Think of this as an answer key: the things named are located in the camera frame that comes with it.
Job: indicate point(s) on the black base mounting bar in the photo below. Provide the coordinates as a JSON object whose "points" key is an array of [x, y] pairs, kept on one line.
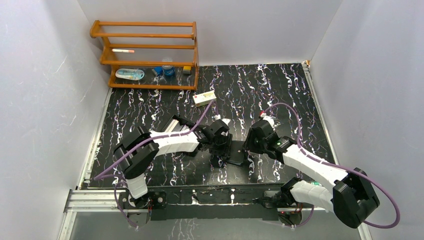
{"points": [[230, 201]]}

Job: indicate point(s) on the wooden shelf rack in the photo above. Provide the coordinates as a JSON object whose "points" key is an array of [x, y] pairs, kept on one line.
{"points": [[151, 41]]}

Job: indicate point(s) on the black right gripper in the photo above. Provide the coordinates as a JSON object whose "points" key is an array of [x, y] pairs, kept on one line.
{"points": [[249, 144]]}

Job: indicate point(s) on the small blue block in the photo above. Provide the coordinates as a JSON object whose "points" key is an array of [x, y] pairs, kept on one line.
{"points": [[157, 71]]}

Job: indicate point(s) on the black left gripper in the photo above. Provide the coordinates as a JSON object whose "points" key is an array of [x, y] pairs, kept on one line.
{"points": [[220, 145]]}

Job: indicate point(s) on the white green red carton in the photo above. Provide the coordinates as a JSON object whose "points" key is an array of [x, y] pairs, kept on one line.
{"points": [[205, 98]]}

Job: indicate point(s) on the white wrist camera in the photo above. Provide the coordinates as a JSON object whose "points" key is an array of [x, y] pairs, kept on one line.
{"points": [[269, 119], [220, 124]]}

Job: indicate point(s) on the small yellow black block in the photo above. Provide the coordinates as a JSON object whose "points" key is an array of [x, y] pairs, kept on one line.
{"points": [[187, 70]]}

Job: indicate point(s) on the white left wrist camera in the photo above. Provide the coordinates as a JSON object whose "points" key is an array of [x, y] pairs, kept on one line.
{"points": [[220, 124]]}

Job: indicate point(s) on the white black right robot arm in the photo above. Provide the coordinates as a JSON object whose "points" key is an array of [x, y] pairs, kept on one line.
{"points": [[348, 195]]}

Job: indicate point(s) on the blue jar clear lid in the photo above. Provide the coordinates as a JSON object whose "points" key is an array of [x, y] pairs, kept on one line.
{"points": [[167, 67]]}

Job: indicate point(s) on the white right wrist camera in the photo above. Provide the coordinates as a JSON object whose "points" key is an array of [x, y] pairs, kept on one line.
{"points": [[269, 119]]}

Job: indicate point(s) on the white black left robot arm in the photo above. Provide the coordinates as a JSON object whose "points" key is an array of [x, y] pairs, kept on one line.
{"points": [[135, 153]]}

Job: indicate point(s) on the blue white plastic package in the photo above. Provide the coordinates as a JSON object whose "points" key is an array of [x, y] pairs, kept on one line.
{"points": [[130, 74]]}

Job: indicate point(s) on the black card holder box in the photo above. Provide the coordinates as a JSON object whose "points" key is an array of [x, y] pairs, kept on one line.
{"points": [[180, 126]]}

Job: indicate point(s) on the white pink marker pen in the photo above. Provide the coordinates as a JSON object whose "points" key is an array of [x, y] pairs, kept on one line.
{"points": [[115, 50]]}

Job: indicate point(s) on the aluminium frame rail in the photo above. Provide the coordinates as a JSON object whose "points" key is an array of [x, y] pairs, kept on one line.
{"points": [[85, 201]]}

